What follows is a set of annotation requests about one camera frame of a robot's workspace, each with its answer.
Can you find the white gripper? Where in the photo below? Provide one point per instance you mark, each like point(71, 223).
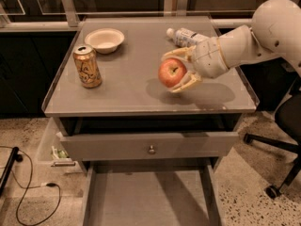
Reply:
point(209, 58)

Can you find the red apple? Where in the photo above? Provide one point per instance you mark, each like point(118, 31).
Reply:
point(171, 72)

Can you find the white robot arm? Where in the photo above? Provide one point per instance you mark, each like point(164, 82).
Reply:
point(275, 31)

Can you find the grey drawer cabinet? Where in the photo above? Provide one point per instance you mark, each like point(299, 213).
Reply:
point(130, 85)

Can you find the grey top drawer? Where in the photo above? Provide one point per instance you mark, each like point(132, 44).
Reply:
point(147, 137)

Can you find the grey open middle drawer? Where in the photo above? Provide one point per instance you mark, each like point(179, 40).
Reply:
point(145, 194)

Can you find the clear plastic water bottle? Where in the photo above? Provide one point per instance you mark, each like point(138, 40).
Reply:
point(184, 37)

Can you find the white paper bowl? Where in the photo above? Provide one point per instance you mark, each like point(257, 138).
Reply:
point(105, 40)

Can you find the gold soda can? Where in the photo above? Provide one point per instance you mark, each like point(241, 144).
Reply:
point(85, 62)

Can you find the black office chair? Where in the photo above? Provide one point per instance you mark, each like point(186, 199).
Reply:
point(288, 119)

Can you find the clear plastic storage bin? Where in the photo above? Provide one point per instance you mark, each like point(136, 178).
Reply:
point(52, 154)

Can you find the black stand leg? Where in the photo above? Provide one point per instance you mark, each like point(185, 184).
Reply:
point(7, 169)

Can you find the metal window rail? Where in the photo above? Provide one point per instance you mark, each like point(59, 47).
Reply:
point(53, 15)

